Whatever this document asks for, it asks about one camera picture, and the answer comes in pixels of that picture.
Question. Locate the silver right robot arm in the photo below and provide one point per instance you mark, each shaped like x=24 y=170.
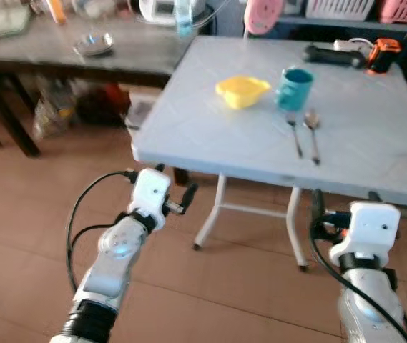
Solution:
x=368 y=307

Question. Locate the white folding table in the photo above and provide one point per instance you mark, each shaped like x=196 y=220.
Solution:
x=360 y=136

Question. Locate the metal fork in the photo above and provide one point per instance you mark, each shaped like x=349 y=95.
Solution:
x=295 y=136

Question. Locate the metal spoon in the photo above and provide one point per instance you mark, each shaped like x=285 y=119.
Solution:
x=311 y=123

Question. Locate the yellow plastic bowl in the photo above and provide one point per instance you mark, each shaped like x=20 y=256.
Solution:
x=240 y=93

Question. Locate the teal mug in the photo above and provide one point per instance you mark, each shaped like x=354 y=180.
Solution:
x=295 y=91

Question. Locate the patterned shopping bag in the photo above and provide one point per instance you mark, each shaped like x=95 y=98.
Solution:
x=54 y=111

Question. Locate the stainless steel bowl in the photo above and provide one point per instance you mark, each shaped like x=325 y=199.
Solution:
x=93 y=46

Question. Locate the orange and black device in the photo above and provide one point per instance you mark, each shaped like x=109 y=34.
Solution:
x=383 y=56

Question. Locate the clear blue water bottle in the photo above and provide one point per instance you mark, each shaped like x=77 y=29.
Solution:
x=184 y=20

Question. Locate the white charger block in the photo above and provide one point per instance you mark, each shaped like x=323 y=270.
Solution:
x=350 y=45

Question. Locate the white kitchen appliance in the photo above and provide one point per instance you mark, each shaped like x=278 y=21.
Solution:
x=159 y=10

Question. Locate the dark wooden table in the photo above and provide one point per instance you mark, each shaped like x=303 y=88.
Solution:
x=38 y=48

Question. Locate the dark shelf board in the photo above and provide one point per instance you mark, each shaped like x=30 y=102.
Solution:
x=353 y=27

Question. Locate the pink handheld fan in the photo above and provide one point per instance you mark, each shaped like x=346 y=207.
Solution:
x=263 y=17

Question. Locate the orange bottle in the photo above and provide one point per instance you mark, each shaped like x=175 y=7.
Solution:
x=56 y=10

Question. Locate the white plastic basket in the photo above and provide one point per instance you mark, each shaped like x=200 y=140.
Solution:
x=339 y=8

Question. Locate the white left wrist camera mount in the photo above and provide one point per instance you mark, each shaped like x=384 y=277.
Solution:
x=149 y=194

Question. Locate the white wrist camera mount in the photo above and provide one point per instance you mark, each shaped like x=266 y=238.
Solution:
x=149 y=194
x=371 y=229

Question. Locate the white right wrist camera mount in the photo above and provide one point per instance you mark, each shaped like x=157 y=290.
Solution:
x=371 y=229

